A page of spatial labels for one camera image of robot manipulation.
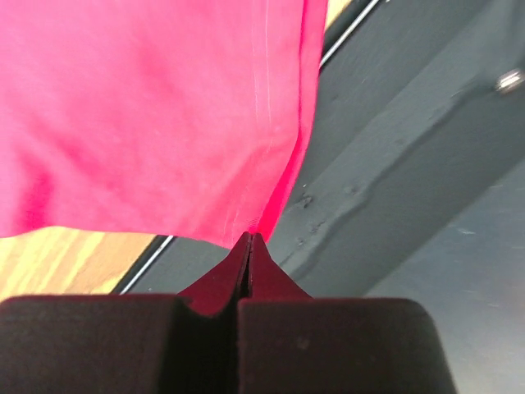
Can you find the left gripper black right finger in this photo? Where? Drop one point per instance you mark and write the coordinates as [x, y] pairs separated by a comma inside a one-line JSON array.
[[289, 342]]

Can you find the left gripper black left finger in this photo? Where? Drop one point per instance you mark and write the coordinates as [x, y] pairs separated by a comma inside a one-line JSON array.
[[156, 343]]

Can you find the crimson red t shirt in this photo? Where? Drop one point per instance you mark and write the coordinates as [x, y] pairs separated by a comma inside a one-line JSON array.
[[183, 118]]

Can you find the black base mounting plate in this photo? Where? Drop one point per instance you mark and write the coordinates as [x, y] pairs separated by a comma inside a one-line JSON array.
[[413, 183]]

